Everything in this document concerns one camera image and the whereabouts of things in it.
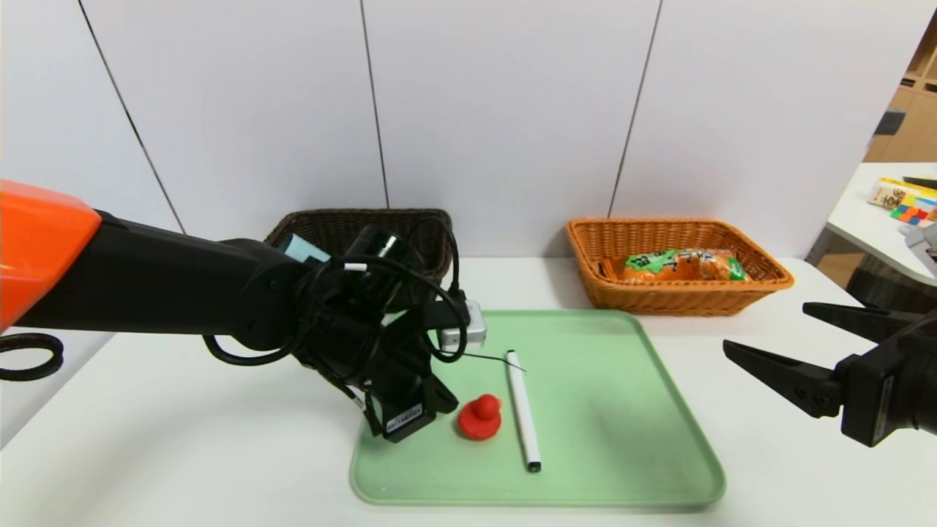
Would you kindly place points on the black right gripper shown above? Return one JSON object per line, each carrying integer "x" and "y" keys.
{"x": 874, "y": 399}

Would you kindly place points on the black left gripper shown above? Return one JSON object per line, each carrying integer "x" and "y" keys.
{"x": 405, "y": 420}

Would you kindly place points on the red rubber duck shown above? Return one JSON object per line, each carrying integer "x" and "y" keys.
{"x": 479, "y": 423}

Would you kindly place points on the orange snack bag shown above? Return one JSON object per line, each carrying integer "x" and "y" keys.
{"x": 688, "y": 267}

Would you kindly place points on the blue-grey plastic cup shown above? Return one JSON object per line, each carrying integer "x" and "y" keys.
{"x": 304, "y": 249}

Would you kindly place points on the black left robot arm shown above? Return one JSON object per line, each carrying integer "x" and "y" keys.
{"x": 183, "y": 278}

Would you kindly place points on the orange wicker basket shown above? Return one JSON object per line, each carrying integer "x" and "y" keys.
{"x": 659, "y": 300}

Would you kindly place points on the dark brown wicker basket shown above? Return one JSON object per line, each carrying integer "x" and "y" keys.
{"x": 344, "y": 227}

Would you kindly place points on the dark grey ribbed bin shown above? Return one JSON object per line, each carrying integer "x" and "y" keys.
{"x": 878, "y": 285}

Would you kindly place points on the white marker pen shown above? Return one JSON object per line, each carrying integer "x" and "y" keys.
{"x": 523, "y": 410}

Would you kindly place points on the white side table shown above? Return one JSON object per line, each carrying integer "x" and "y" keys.
{"x": 853, "y": 212}

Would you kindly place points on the colourful puzzle cube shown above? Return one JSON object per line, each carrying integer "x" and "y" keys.
{"x": 911, "y": 214}

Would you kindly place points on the small printed wooden box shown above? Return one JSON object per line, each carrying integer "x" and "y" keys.
{"x": 884, "y": 196}

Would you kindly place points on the yellow flat booklet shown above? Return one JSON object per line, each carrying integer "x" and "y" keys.
{"x": 919, "y": 189}

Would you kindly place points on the light green plastic tray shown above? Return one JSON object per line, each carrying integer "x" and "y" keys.
{"x": 622, "y": 439}

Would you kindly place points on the wooden shelf unit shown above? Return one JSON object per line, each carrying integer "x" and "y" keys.
{"x": 915, "y": 124}

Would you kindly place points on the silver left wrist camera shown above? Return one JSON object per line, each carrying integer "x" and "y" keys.
{"x": 468, "y": 329}

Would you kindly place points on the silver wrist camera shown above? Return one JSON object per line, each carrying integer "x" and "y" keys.
{"x": 468, "y": 329}
{"x": 928, "y": 245}

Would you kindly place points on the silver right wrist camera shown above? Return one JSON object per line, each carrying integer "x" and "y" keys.
{"x": 928, "y": 245}

